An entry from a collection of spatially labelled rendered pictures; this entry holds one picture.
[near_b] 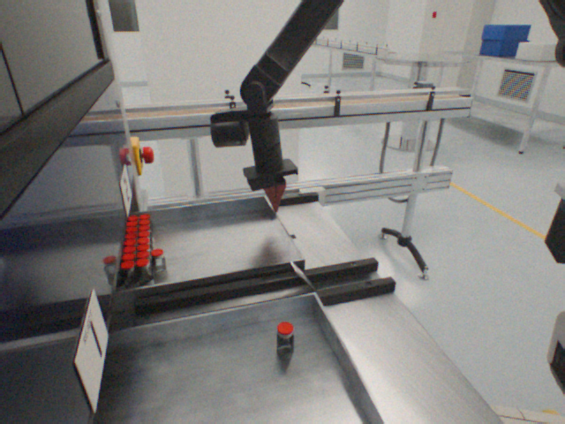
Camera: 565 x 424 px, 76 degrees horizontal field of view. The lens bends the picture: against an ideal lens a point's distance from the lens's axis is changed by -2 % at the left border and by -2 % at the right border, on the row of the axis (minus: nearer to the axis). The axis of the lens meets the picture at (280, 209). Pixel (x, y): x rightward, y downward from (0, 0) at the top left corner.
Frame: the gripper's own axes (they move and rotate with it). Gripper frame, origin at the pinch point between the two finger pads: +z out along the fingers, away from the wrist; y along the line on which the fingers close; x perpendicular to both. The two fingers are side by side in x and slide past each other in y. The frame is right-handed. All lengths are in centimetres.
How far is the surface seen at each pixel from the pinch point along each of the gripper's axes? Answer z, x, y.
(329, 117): 8, -83, -46
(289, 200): 2.3, -6.2, -4.8
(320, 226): 4.3, 4.8, -8.1
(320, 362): 2.8, 37.5, 4.4
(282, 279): 0.9, 22.1, 4.8
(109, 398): -0.2, 35.7, 29.8
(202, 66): -15, -143, 0
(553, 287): 110, -41, -153
